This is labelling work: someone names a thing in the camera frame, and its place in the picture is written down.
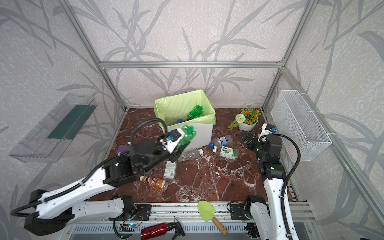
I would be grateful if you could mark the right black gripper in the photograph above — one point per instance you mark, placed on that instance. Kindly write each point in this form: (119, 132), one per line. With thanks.
(254, 144)

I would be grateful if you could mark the square bottle green label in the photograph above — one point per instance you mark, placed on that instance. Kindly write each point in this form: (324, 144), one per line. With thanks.
(225, 152)

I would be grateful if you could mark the brown tea bottle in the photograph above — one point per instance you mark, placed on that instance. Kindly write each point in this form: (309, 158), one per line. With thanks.
(155, 183)

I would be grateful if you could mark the green plastic soda bottle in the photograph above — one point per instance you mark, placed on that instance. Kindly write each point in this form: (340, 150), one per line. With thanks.
(190, 133)

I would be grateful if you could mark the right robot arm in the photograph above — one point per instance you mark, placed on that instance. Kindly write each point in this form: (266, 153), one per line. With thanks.
(273, 218)

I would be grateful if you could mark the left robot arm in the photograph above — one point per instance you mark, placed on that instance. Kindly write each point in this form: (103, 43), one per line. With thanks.
(50, 212)

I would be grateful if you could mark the blue label bottle near bin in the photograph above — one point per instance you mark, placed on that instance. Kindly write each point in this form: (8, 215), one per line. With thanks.
(222, 141)

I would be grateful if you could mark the white bin with green liner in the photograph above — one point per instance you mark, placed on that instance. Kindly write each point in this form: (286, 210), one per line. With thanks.
(178, 106)

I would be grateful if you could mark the white green label bottle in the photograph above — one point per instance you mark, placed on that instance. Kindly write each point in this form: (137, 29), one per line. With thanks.
(170, 170)

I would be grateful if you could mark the white potted flower plant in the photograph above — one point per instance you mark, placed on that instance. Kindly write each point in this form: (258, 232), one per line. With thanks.
(245, 120)

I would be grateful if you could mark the clear bottle white cap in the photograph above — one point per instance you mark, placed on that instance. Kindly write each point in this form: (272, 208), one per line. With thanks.
(190, 155)

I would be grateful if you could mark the purple pink spatula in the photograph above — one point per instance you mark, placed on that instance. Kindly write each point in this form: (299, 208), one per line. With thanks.
(122, 148)

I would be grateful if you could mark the green garden trowel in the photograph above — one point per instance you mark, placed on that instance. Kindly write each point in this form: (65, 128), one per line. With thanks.
(207, 212)

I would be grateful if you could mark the red spray bottle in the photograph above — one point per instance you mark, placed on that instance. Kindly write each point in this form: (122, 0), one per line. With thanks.
(162, 229)

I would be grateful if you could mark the green circuit board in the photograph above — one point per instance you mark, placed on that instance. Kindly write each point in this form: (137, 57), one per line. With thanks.
(130, 227)

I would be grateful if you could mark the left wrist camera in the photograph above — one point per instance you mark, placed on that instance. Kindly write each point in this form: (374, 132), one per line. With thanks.
(173, 141)

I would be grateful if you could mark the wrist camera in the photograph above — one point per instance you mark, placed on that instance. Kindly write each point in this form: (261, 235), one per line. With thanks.
(173, 141)
(267, 129)

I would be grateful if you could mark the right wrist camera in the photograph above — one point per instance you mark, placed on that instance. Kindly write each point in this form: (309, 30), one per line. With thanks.
(267, 129)

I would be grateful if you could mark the white wire mesh basket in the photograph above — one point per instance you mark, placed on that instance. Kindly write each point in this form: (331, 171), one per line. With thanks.
(294, 118)

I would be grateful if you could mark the aluminium frame crossbar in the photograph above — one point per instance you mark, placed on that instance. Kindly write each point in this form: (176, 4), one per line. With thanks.
(170, 64)

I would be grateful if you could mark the clear acrylic wall shelf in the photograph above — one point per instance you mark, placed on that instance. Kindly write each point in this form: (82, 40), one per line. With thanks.
(51, 137)

